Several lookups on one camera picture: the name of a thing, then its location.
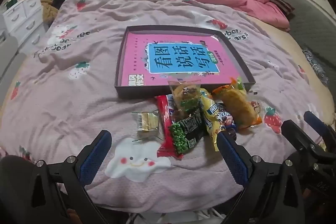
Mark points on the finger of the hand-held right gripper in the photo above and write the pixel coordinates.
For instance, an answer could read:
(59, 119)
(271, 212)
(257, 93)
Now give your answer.
(315, 119)
(294, 132)

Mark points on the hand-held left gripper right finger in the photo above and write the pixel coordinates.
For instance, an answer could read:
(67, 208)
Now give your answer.
(233, 161)

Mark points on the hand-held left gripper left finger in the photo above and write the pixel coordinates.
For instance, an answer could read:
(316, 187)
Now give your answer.
(94, 158)

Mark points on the blue cookie packet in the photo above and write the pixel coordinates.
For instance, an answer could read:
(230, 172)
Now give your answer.
(227, 119)

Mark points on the brown small cake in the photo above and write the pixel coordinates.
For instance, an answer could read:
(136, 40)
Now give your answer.
(256, 107)

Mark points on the yellow snack packet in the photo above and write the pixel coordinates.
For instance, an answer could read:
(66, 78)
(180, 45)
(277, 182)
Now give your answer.
(210, 113)

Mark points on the orange breadstick packet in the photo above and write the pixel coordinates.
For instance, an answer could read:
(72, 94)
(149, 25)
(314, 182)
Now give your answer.
(236, 106)

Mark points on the green snack packet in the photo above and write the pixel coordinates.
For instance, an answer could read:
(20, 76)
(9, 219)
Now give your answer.
(186, 129)

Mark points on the gold small snack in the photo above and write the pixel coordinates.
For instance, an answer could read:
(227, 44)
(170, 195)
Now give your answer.
(147, 123)

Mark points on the dark shallow box tray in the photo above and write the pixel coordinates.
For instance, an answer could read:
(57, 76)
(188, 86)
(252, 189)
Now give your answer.
(136, 92)

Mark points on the red snack packet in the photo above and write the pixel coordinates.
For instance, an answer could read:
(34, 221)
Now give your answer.
(164, 119)

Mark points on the clear fried snack packet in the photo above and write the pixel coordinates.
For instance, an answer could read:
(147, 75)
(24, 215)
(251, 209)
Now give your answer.
(183, 95)

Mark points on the dark patterned cloth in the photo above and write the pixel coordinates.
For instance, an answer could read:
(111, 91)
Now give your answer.
(315, 66)

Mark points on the beige bed sheet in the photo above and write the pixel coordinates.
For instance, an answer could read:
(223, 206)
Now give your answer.
(288, 56)

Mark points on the pink strawberry printed blanket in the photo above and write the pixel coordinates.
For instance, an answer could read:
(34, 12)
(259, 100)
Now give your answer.
(78, 82)

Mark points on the grey padded headboard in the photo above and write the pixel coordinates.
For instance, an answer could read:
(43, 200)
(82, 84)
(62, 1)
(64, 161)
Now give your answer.
(309, 19)

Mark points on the pink book with blue label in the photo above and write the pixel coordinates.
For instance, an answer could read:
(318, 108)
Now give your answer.
(136, 56)

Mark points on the dark striped pillow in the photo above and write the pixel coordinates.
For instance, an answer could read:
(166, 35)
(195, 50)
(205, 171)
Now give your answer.
(282, 3)

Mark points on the brown plush blanket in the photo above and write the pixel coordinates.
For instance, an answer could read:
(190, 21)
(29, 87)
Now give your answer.
(50, 11)

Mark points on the white drawer cabinet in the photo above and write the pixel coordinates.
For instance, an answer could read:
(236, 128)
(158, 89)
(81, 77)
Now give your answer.
(23, 19)

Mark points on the dark green bottles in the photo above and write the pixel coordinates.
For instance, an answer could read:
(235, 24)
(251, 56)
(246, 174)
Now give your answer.
(11, 3)

